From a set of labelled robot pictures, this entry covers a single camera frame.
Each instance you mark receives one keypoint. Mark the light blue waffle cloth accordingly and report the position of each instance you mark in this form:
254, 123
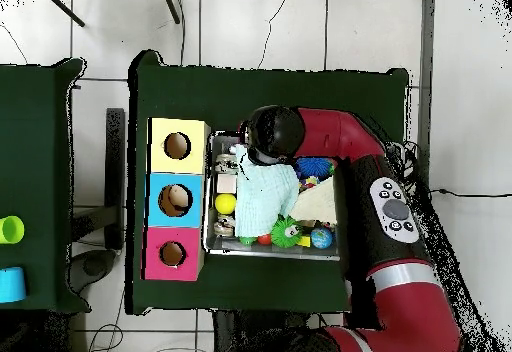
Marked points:
260, 200

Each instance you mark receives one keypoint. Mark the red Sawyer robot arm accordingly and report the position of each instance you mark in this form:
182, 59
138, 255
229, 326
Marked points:
400, 308

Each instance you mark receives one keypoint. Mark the wooden box with three holes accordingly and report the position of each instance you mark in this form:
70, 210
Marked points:
160, 164

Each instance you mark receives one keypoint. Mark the plain wooden cube block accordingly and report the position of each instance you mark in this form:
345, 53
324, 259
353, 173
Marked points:
226, 183

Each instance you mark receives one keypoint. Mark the crushed printed drink can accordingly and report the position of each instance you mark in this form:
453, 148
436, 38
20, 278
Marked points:
226, 163
224, 226

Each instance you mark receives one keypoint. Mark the yellow smooth ball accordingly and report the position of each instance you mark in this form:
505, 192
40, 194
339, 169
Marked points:
225, 203

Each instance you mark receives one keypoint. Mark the blue spiky rubber ball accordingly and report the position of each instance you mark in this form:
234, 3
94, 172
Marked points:
314, 166

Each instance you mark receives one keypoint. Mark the green spiky toy with eyes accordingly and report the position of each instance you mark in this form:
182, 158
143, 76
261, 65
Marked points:
286, 232

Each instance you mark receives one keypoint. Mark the cream waffle cloth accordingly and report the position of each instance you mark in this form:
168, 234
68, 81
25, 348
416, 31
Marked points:
320, 206

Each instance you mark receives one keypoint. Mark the dark green table cloth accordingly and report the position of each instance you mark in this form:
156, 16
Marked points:
36, 88
240, 96

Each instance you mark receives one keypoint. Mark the small globe ball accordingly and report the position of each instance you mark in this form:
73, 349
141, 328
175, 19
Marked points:
321, 238

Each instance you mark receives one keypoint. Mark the black upright panel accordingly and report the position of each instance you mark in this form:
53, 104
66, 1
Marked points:
115, 168

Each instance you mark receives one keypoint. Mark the dark grey stand base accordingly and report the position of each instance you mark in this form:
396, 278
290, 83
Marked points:
94, 266

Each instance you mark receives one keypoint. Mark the black stand leg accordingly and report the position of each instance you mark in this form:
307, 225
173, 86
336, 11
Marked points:
172, 8
66, 10

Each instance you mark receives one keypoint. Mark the green plastic cup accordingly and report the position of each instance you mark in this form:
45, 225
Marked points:
11, 229

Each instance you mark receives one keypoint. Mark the blue plastic cup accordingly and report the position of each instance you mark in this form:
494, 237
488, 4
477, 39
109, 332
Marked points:
12, 284

